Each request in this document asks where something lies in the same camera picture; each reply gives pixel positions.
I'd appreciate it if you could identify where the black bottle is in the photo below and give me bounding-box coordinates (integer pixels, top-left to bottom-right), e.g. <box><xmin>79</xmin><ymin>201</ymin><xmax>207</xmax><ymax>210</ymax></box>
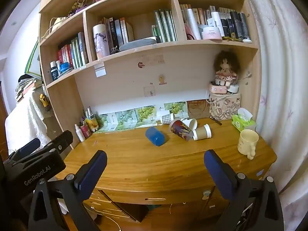
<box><xmin>50</xmin><ymin>61</ymin><xmax>59</xmax><ymax>81</ymax></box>

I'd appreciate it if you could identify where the checked paper cup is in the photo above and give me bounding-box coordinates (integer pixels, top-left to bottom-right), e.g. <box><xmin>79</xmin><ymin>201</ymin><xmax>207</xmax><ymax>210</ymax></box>
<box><xmin>161</xmin><ymin>113</ymin><xmax>175</xmax><ymax>125</ymax></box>

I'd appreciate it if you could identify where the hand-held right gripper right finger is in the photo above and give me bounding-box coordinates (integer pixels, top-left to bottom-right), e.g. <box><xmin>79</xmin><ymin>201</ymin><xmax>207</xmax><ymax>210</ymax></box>
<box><xmin>204</xmin><ymin>149</ymin><xmax>284</xmax><ymax>231</ymax></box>

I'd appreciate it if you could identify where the green framed picture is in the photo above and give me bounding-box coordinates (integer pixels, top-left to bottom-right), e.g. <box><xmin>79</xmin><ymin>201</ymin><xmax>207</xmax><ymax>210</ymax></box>
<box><xmin>25</xmin><ymin>38</ymin><xmax>40</xmax><ymax>79</ymax></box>

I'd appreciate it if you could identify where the blue plastic cup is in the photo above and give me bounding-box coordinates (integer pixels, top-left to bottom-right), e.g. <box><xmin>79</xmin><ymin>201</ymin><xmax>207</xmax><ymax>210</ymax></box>
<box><xmin>145</xmin><ymin>127</ymin><xmax>166</xmax><ymax>147</ymax></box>

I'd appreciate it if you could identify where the stack of books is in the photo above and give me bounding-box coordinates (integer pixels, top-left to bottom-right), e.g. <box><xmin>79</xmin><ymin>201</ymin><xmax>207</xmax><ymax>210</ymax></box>
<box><xmin>15</xmin><ymin>76</ymin><xmax>44</xmax><ymax>101</ymax></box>

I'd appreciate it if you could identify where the grey pouch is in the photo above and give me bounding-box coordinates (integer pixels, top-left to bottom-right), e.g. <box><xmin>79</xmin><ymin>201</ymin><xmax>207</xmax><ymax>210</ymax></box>
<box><xmin>119</xmin><ymin>37</ymin><xmax>157</xmax><ymax>51</ymax></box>

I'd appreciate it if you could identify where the dark patterned paper cup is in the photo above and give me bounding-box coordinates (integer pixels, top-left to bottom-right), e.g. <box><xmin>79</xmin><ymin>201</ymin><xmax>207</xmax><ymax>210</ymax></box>
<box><xmin>169</xmin><ymin>120</ymin><xmax>194</xmax><ymax>141</ymax></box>

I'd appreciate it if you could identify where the white drawstring bag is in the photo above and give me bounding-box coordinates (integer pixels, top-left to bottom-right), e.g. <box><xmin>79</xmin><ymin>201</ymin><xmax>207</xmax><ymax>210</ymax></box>
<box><xmin>41</xmin><ymin>17</ymin><xmax>66</xmax><ymax>41</ymax></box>

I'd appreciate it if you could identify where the white lace cloth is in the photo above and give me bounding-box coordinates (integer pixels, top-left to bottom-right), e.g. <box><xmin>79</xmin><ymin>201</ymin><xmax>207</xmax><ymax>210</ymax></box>
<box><xmin>5</xmin><ymin>93</ymin><xmax>50</xmax><ymax>154</ymax></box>

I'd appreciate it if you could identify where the brown woven pouch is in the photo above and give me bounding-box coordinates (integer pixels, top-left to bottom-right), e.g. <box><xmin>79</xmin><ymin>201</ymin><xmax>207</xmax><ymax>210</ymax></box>
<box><xmin>188</xmin><ymin>100</ymin><xmax>210</xmax><ymax>119</ymax></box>

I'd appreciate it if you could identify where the wooden bookshelf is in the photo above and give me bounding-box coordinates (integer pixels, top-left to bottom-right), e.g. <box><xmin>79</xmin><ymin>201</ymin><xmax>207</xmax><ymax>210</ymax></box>
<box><xmin>38</xmin><ymin>0</ymin><xmax>263</xmax><ymax>148</ymax></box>

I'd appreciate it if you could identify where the printed cardboard box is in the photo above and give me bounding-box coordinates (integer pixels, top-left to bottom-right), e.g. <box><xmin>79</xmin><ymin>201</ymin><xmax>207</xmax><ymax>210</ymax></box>
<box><xmin>209</xmin><ymin>93</ymin><xmax>241</xmax><ymax>121</ymax></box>

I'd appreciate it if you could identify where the cream ceramic mug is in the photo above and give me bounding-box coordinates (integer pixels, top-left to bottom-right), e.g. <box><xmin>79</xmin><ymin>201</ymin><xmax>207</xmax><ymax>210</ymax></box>
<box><xmin>237</xmin><ymin>129</ymin><xmax>259</xmax><ymax>160</ymax></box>

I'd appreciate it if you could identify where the white cable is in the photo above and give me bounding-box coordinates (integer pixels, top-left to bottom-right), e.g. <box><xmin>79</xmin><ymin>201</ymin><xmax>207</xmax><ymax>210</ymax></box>
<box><xmin>205</xmin><ymin>76</ymin><xmax>252</xmax><ymax>104</ymax></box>

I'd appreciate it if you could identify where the row of mixed books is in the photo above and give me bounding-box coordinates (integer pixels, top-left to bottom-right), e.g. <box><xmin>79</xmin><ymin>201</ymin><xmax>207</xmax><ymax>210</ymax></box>
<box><xmin>179</xmin><ymin>4</ymin><xmax>251</xmax><ymax>41</ymax></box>

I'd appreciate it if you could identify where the curly-haired doll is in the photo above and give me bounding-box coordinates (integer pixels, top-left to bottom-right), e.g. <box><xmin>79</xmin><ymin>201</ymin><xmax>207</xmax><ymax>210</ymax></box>
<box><xmin>214</xmin><ymin>50</ymin><xmax>240</xmax><ymax>87</ymax></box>

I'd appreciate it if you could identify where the green tissue box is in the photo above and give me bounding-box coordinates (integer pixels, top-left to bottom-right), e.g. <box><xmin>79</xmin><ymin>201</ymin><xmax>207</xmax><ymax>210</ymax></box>
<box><xmin>231</xmin><ymin>108</ymin><xmax>257</xmax><ymax>132</ymax></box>

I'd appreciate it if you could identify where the white plastic bottle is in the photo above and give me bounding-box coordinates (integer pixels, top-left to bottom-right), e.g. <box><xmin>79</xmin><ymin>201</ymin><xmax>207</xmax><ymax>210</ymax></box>
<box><xmin>74</xmin><ymin>124</ymin><xmax>86</xmax><ymax>142</ymax></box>

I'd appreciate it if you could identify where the row of red and green books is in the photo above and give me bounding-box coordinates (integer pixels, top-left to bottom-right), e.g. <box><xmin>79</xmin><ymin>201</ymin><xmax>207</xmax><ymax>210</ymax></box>
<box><xmin>56</xmin><ymin>32</ymin><xmax>89</xmax><ymax>69</ymax></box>

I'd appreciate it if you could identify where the white and pink jar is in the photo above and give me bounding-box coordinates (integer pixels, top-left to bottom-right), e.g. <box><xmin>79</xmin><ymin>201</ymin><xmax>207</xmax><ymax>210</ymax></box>
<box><xmin>202</xmin><ymin>26</ymin><xmax>223</xmax><ymax>40</ymax></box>

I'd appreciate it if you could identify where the white paper label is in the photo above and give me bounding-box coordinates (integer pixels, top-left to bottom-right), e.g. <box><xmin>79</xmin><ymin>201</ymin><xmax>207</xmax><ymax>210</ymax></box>
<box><xmin>95</xmin><ymin>61</ymin><xmax>107</xmax><ymax>78</ymax></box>

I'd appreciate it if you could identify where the pink box device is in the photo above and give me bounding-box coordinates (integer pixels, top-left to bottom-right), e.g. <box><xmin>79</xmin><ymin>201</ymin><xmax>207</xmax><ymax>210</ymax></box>
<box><xmin>208</xmin><ymin>83</ymin><xmax>228</xmax><ymax>94</ymax></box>

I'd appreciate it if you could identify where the green leaf print card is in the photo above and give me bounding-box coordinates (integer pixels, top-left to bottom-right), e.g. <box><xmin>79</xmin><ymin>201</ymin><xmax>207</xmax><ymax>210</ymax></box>
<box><xmin>133</xmin><ymin>105</ymin><xmax>158</xmax><ymax>128</ymax></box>
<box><xmin>164</xmin><ymin>101</ymin><xmax>188</xmax><ymax>116</ymax></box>
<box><xmin>97</xmin><ymin>113</ymin><xmax>118</xmax><ymax>133</ymax></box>
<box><xmin>115</xmin><ymin>109</ymin><xmax>137</xmax><ymax>130</ymax></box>

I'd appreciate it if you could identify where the brown paper cup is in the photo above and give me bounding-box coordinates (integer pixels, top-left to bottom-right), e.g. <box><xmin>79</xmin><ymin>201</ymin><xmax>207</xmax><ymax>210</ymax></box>
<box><xmin>192</xmin><ymin>124</ymin><xmax>212</xmax><ymax>141</ymax></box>

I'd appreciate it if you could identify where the row of dark books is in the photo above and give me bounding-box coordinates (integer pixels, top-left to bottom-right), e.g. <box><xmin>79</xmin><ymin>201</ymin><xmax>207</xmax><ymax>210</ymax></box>
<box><xmin>103</xmin><ymin>17</ymin><xmax>134</xmax><ymax>50</ymax></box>

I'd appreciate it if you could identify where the white printed tumbler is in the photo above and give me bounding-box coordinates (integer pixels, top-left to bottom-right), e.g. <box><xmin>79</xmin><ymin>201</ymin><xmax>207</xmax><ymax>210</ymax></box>
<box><xmin>93</xmin><ymin>24</ymin><xmax>111</xmax><ymax>59</ymax></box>

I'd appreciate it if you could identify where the wooden desk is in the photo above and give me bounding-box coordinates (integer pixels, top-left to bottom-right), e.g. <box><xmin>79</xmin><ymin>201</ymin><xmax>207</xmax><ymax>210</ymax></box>
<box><xmin>54</xmin><ymin>118</ymin><xmax>278</xmax><ymax>231</ymax></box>

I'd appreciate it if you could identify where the yellow bottle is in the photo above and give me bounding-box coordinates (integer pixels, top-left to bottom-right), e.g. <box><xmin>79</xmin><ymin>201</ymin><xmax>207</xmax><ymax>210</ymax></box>
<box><xmin>88</xmin><ymin>115</ymin><xmax>99</xmax><ymax>131</ymax></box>

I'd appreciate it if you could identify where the white floral curtain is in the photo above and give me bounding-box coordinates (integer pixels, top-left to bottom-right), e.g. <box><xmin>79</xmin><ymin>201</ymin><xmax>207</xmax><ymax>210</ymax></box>
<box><xmin>237</xmin><ymin>0</ymin><xmax>308</xmax><ymax>222</ymax></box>

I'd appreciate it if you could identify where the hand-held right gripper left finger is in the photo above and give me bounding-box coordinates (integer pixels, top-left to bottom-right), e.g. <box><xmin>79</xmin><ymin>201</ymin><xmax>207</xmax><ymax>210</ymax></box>
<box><xmin>28</xmin><ymin>150</ymin><xmax>108</xmax><ymax>231</ymax></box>

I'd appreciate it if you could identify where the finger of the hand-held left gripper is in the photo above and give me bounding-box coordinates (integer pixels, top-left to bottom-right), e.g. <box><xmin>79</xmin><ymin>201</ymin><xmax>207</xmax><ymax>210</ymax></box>
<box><xmin>4</xmin><ymin>138</ymin><xmax>41</xmax><ymax>166</ymax></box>
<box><xmin>41</xmin><ymin>130</ymin><xmax>74</xmax><ymax>160</ymax></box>

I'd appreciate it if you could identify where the white paper cup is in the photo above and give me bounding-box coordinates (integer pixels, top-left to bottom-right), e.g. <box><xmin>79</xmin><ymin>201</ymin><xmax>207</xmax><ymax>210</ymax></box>
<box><xmin>182</xmin><ymin>118</ymin><xmax>198</xmax><ymax>130</ymax></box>

